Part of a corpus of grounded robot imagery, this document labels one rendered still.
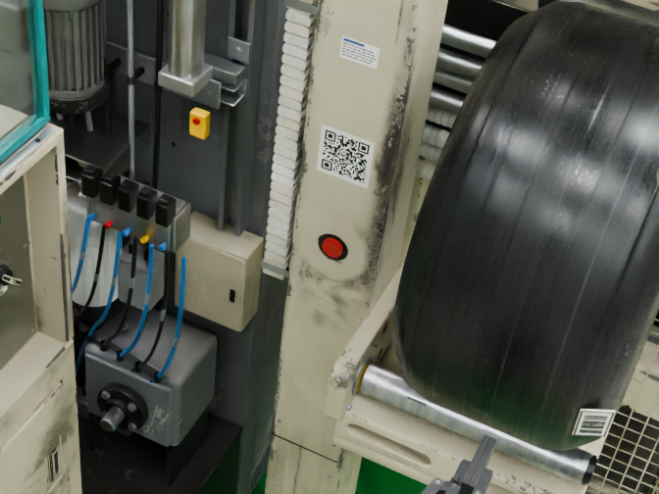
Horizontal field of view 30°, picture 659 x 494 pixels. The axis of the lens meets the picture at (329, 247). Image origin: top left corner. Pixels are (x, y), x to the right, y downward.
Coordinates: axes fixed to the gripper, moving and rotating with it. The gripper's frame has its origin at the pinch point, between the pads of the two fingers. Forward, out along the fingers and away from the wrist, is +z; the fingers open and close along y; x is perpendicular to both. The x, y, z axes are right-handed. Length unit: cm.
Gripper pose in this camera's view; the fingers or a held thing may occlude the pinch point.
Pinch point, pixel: (478, 467)
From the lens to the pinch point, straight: 140.4
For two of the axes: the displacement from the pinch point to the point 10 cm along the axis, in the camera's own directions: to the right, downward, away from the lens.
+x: -0.4, 6.6, 7.5
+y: -9.0, -3.5, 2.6
